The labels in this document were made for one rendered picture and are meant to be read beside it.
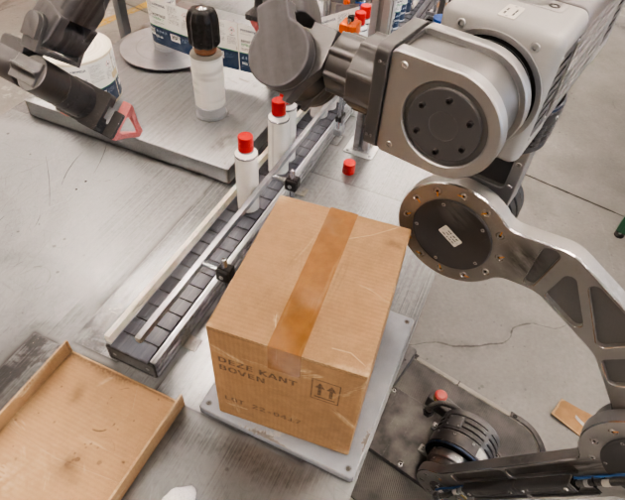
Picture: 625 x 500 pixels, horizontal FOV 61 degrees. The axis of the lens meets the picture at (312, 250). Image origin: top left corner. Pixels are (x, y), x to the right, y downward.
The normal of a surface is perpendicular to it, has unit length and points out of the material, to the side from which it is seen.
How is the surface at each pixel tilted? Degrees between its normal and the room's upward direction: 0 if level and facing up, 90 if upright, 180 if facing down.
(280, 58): 51
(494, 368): 0
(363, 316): 0
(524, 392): 0
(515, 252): 90
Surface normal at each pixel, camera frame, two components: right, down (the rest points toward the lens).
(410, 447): 0.05, -0.67
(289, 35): -0.42, 0.02
